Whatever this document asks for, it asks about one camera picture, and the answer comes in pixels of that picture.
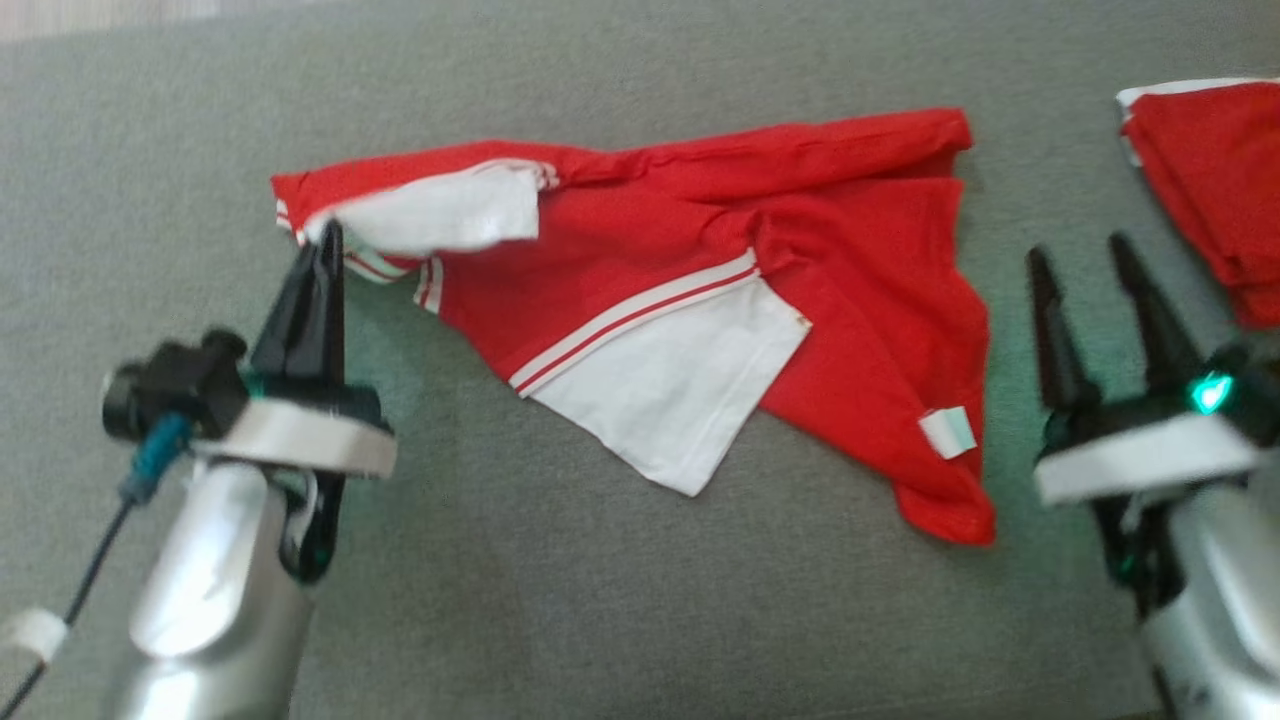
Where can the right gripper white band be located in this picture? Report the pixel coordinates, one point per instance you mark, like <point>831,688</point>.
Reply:
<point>1140,455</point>

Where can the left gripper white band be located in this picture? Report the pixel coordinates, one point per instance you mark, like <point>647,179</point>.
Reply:
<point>300,435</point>

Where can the red shorts with white stripes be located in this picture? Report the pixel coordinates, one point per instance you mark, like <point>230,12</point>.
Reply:
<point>1220,180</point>

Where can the red jersey with number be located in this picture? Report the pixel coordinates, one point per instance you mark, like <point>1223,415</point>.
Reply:
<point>850,250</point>

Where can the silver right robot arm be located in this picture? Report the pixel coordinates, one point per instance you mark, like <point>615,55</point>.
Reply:
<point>1230,620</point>

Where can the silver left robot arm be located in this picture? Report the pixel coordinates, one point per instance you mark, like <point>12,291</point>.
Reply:
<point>210,600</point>

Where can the large grey sofa seat cushion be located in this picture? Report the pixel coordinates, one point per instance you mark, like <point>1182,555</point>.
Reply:
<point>600,600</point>

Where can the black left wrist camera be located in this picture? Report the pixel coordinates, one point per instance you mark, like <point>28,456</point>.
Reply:
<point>170,385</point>

